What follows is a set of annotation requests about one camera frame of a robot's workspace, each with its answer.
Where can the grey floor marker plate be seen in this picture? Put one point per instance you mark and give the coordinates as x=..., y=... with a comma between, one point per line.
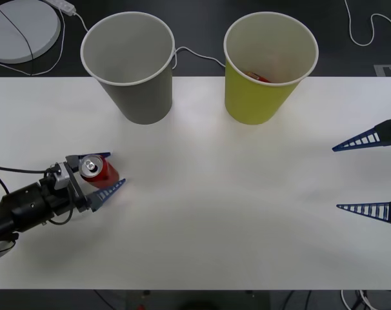
x=388, y=70

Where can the red can with yellow print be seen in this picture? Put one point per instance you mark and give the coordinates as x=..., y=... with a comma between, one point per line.
x=258, y=77

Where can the round pale grey disc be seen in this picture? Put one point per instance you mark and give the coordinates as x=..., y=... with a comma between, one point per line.
x=18, y=32

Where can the yellow-green plastic bin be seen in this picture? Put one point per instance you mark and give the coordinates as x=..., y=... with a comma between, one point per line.
x=256, y=100

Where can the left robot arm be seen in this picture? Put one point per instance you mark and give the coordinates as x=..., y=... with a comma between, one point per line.
x=21, y=208

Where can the grey plastic bin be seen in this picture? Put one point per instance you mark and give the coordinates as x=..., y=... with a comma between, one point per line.
x=140, y=93

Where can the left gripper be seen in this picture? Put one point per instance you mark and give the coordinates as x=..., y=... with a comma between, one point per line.
x=58, y=201

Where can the white power strip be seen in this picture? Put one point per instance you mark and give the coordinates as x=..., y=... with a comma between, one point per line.
x=61, y=6

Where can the red drink can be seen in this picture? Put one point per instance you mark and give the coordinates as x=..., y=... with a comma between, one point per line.
x=100, y=172

